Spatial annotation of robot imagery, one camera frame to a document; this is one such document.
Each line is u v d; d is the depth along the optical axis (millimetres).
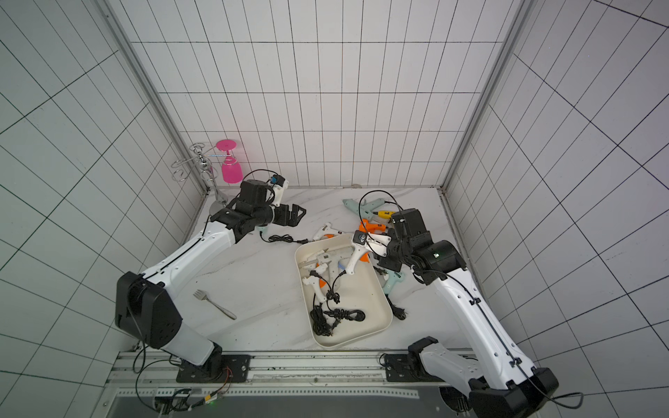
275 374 728
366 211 1069
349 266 664
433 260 461
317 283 854
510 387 360
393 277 899
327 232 1027
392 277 899
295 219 745
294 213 746
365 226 1059
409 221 511
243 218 598
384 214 1061
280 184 732
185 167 1102
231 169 1023
